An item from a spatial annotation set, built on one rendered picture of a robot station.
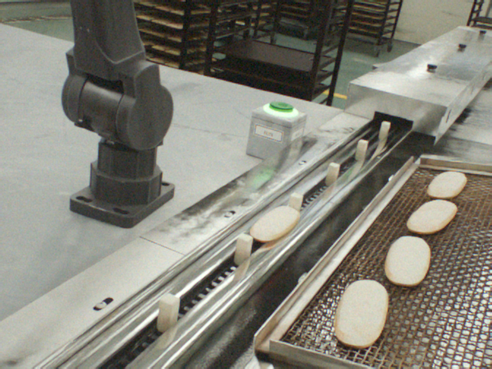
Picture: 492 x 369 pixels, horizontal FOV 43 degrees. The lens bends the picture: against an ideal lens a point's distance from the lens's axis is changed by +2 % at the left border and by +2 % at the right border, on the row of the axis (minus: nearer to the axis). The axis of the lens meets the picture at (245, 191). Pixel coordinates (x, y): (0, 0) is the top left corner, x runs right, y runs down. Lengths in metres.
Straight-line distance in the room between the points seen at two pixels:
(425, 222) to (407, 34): 7.23
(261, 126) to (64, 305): 0.53
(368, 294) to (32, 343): 0.26
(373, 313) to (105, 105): 0.37
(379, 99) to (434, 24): 6.66
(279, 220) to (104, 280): 0.23
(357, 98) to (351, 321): 0.74
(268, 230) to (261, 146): 0.32
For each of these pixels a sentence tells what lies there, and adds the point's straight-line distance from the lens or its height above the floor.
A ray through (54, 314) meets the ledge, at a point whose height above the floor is 0.86.
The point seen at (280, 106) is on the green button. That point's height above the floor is 0.91.
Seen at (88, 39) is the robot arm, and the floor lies 1.03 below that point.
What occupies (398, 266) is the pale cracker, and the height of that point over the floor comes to 0.91.
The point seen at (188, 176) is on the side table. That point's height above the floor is 0.82.
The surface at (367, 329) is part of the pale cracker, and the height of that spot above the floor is 0.91.
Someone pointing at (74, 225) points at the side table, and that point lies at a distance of 0.73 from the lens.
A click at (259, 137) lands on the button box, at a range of 0.97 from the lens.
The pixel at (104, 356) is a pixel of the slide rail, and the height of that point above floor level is 0.85.
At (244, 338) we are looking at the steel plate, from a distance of 0.58.
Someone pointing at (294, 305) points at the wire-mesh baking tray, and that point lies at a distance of 0.50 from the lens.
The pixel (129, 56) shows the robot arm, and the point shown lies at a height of 1.02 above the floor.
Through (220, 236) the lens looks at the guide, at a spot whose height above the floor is 0.86.
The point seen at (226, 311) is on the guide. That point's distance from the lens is 0.53.
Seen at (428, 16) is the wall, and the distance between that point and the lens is 7.81.
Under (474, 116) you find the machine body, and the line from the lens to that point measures 1.56.
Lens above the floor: 1.17
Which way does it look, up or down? 24 degrees down
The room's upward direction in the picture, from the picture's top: 9 degrees clockwise
